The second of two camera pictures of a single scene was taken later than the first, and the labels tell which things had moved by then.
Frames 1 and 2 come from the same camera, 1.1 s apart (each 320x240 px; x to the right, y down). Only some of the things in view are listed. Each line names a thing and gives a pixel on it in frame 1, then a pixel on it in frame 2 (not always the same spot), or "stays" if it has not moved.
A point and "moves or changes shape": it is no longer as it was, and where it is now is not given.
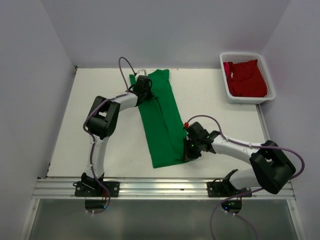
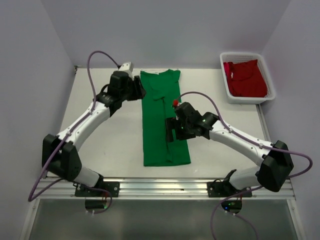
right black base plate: (221, 189) stays
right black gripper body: (192, 150) to (185, 132)
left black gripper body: (147, 93) to (128, 93)
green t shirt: (163, 120) moves or changes shape
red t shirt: (245, 79) stays
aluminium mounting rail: (132, 189) stays
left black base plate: (95, 189) stays
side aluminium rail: (262, 122) stays
